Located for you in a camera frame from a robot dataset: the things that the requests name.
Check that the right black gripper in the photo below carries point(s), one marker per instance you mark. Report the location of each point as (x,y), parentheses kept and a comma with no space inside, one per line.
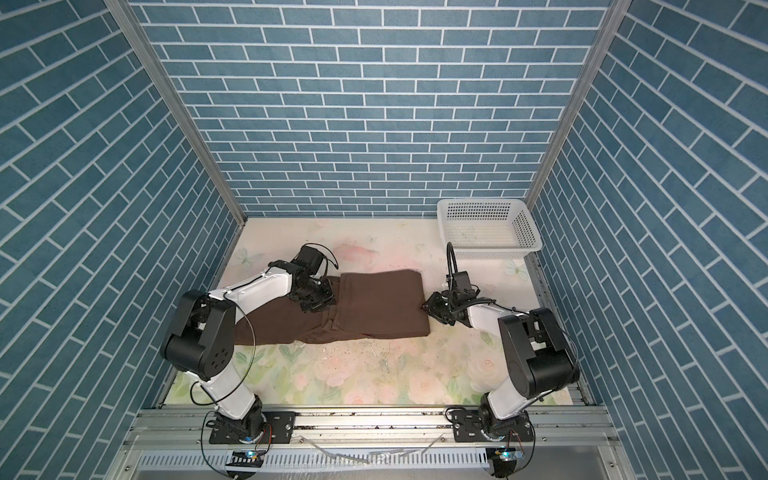
(432,307)

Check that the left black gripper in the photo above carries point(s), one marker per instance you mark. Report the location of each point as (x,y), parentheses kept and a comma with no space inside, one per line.
(325,302)

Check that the brown trousers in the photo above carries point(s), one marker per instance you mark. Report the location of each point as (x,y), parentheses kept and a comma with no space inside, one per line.
(384,305)

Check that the white plastic basket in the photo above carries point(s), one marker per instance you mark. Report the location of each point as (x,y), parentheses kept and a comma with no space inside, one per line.
(488,229)

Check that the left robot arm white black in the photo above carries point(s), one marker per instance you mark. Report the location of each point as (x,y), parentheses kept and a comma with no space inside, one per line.
(200,341)

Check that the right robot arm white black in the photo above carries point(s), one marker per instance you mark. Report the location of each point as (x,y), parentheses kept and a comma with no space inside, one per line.
(539,358)

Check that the right green circuit board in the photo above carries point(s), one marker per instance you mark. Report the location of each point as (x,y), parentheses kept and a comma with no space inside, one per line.
(505,455)

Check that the green circuit board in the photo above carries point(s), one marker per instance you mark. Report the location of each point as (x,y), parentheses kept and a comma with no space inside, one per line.
(240,459)
(505,455)

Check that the left green circuit board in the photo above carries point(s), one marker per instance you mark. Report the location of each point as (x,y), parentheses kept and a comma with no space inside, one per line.
(240,459)

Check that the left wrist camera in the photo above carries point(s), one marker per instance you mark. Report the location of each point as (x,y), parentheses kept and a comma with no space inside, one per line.
(309,259)

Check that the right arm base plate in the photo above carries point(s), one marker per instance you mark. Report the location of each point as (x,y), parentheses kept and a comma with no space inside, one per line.
(468,427)

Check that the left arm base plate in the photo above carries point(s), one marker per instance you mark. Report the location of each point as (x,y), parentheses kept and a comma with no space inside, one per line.
(274,427)

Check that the white slotted cable duct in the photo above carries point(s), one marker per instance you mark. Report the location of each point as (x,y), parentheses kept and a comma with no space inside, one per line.
(313,460)

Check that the aluminium front rail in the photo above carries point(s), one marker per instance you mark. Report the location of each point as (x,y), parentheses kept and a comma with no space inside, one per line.
(371,426)

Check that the left corner aluminium post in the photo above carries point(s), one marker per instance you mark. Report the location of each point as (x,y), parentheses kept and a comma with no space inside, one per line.
(130,26)

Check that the corner aluminium post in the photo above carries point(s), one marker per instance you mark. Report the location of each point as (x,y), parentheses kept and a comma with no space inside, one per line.
(606,33)
(130,26)

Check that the right corner aluminium post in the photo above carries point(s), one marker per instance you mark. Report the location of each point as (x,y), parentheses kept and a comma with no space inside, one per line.
(606,33)

